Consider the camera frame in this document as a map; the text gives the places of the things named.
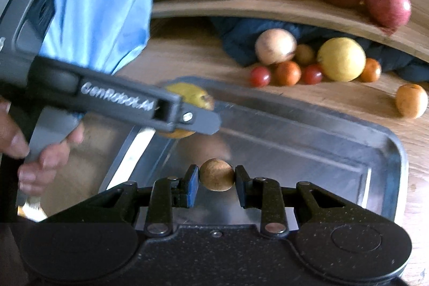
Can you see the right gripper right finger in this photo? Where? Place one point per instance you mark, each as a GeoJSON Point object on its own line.
{"type": "Point", "coordinates": [265, 195]}

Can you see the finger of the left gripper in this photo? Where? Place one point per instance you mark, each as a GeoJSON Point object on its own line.
{"type": "Point", "coordinates": [198, 119]}

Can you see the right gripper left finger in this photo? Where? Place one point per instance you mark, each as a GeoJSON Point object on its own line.
{"type": "Point", "coordinates": [166, 194]}

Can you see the brown longan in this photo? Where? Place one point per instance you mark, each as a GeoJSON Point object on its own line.
{"type": "Point", "coordinates": [304, 55]}
{"type": "Point", "coordinates": [216, 175]}

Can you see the red cherry tomato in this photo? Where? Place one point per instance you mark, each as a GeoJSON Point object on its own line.
{"type": "Point", "coordinates": [312, 74]}
{"type": "Point", "coordinates": [260, 77]}

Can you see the yellow lemon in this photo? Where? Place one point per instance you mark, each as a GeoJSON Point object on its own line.
{"type": "Point", "coordinates": [341, 59]}

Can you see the small orange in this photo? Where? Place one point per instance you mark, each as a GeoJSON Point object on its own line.
{"type": "Point", "coordinates": [372, 71]}

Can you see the large orange persimmon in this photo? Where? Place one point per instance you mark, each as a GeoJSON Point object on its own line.
{"type": "Point", "coordinates": [411, 100]}

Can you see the metal baking tray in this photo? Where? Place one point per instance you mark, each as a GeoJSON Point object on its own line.
{"type": "Point", "coordinates": [279, 138]}

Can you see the dark blue jacket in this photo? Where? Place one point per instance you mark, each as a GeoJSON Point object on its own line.
{"type": "Point", "coordinates": [239, 35]}

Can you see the curved wooden shelf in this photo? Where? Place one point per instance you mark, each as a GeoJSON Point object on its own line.
{"type": "Point", "coordinates": [411, 38]}

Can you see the rightmost red apple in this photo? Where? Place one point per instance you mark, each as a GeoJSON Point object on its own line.
{"type": "Point", "coordinates": [390, 14]}

